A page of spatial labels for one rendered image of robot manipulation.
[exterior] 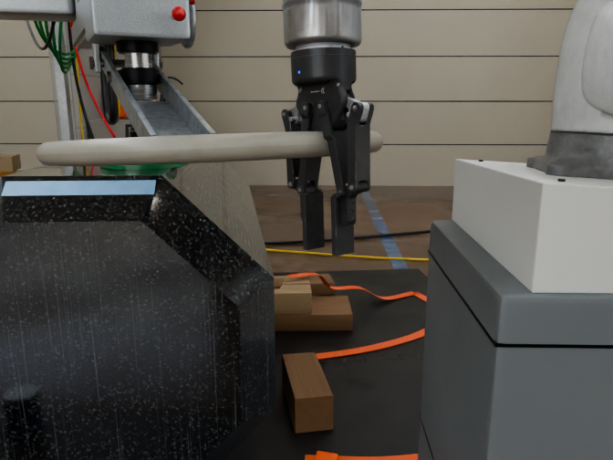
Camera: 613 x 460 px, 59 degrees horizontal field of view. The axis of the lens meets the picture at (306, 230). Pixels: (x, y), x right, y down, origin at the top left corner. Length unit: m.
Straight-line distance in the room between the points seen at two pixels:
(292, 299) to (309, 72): 1.84
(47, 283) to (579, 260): 1.02
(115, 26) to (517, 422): 1.12
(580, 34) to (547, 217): 0.28
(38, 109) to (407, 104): 4.37
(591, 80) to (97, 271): 0.98
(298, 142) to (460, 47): 6.17
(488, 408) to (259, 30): 6.11
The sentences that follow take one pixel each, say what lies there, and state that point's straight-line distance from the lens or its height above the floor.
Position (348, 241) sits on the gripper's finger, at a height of 0.85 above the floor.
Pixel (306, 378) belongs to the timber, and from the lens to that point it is 1.82.
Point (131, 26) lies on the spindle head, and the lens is 1.37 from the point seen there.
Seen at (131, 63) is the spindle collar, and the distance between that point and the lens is 1.43.
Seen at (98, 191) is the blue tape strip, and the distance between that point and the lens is 1.26.
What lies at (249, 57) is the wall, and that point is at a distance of 6.59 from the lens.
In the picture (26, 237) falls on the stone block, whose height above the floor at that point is 0.73.
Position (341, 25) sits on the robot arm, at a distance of 0.62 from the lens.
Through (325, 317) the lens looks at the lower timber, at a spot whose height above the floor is 0.08.
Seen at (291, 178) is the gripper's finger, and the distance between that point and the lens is 0.68.
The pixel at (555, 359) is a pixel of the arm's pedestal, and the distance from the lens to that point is 0.70.
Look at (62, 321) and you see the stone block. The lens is 1.31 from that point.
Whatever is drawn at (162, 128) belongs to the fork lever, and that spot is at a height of 0.95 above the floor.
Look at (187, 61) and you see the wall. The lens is 6.72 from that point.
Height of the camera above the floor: 1.01
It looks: 14 degrees down
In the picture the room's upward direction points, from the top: straight up
